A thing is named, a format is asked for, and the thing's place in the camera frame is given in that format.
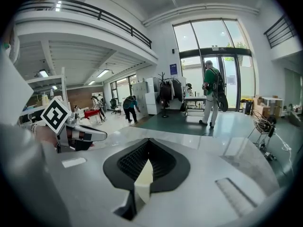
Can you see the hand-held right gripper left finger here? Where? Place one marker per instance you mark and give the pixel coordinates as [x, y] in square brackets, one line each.
[90, 185]

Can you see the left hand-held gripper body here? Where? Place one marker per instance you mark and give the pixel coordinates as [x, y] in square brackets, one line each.
[55, 113]

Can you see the small black floor device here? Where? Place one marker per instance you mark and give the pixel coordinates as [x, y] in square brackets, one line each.
[270, 156]

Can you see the yellow and black bin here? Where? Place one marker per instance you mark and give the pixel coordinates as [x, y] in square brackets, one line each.
[246, 105]

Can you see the grey metal locker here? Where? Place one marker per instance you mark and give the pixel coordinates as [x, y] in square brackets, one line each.
[140, 93]

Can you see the black coat rack with clothes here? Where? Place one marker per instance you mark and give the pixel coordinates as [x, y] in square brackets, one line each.
[165, 91]

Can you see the black mezzanine railing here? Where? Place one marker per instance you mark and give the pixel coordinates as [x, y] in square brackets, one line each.
[99, 14]
[280, 31]

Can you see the grey marble table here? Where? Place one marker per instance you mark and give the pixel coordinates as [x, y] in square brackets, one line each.
[189, 136]

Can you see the white scribbled top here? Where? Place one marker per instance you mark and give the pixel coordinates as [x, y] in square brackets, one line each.
[11, 91]

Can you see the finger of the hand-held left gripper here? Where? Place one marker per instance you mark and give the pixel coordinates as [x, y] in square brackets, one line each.
[81, 146]
[94, 135]

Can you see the grey knit cardigan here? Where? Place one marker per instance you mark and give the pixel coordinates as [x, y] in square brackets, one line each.
[23, 174]

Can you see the white side table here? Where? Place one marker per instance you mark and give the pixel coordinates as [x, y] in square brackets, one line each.
[194, 99]

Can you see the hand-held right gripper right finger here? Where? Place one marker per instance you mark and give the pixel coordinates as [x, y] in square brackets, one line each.
[201, 185]

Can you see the blue wall poster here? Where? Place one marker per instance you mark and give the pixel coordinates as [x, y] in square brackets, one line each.
[173, 69]

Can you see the cream vase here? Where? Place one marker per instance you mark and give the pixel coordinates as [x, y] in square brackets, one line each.
[144, 181]

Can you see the white cabinet stack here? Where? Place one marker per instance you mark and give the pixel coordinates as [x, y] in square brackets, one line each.
[151, 98]

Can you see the black office chair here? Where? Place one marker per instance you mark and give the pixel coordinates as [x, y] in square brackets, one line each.
[114, 103]

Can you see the person's left forearm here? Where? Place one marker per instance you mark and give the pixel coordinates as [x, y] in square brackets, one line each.
[46, 136]

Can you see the large glass entrance window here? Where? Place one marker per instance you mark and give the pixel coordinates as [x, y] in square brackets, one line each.
[208, 34]

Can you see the rectangular ceiling light panel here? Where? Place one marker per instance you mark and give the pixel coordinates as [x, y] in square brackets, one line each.
[91, 82]
[43, 73]
[103, 73]

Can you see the pile of cardboard boxes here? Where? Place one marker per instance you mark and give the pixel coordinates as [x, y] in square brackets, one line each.
[262, 107]

